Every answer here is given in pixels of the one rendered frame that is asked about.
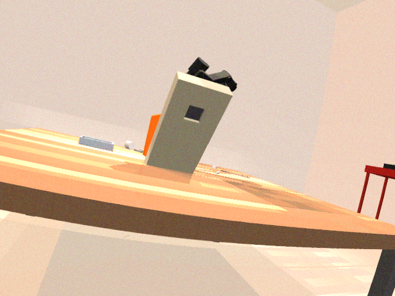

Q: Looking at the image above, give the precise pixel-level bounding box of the white square tray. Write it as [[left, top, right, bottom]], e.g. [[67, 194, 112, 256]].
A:
[[78, 136, 114, 151]]

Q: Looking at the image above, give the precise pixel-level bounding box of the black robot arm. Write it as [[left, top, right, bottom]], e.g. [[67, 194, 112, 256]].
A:
[[186, 57, 237, 92]]

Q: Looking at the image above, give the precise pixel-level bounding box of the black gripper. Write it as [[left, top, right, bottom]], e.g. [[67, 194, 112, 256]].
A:
[[194, 70, 213, 82]]

